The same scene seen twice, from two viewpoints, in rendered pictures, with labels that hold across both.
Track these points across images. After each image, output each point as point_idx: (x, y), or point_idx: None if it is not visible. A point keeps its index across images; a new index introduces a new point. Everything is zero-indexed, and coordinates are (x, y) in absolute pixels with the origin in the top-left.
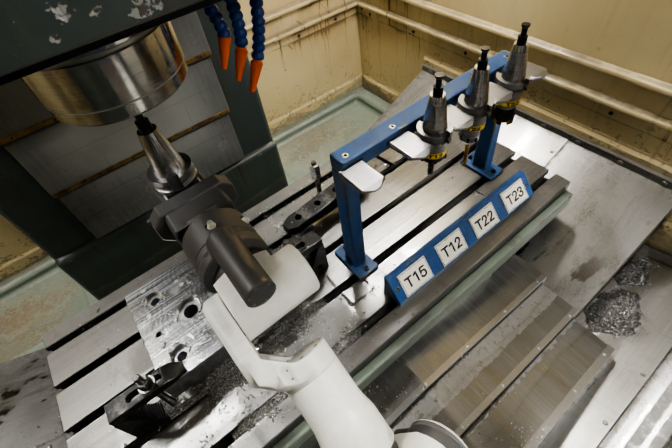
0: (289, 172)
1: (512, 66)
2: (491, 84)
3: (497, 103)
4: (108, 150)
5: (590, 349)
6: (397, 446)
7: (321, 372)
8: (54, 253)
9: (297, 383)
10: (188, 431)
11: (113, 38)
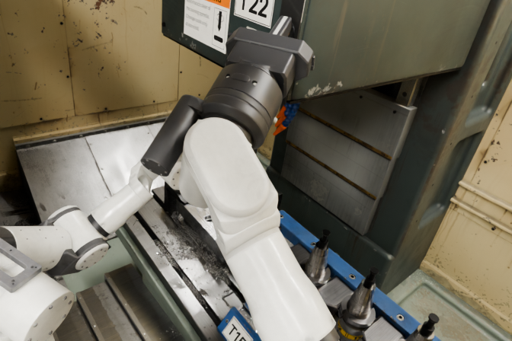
0: (404, 308)
1: (406, 339)
2: (395, 336)
3: (363, 333)
4: (314, 147)
5: None
6: (98, 231)
7: (131, 187)
8: (270, 162)
9: (129, 180)
10: (161, 221)
11: (188, 48)
